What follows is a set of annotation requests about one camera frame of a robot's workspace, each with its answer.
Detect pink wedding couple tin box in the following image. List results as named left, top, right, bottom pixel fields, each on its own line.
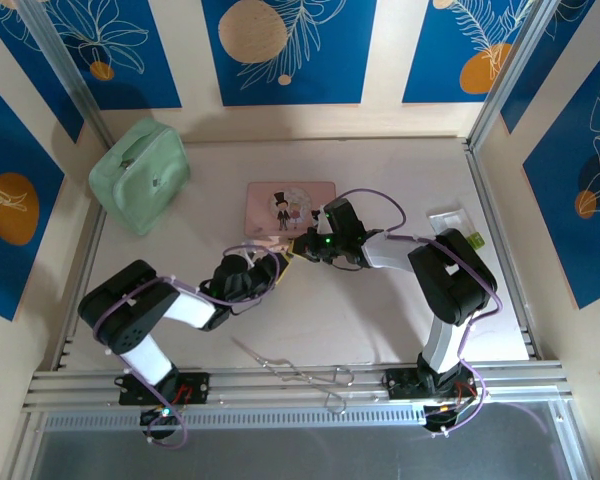
left=243, top=180, right=338, bottom=237

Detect mint green medicine bag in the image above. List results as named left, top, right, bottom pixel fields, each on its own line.
left=88, top=118, right=192, bottom=238

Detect grey metal sheet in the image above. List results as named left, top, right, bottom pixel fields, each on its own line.
left=9, top=414, right=577, bottom=480

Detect metal wire hook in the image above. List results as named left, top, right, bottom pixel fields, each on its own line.
left=231, top=336, right=302, bottom=382
left=279, top=364, right=355, bottom=412

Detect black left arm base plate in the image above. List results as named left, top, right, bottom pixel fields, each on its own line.
left=118, top=371, right=212, bottom=407

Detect grey slotted cable duct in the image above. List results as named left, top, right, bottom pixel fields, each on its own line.
left=41, top=405, right=429, bottom=433

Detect aluminium side rail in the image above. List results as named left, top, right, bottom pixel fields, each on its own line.
left=463, top=141, right=539, bottom=362
left=52, top=204, right=109, bottom=372

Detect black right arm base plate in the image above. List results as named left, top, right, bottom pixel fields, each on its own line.
left=383, top=366, right=482, bottom=402

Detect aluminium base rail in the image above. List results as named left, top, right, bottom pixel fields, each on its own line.
left=22, top=359, right=574, bottom=417

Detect aluminium frame post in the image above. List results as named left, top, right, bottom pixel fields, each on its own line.
left=17, top=0, right=116, bottom=149
left=466, top=0, right=557, bottom=152

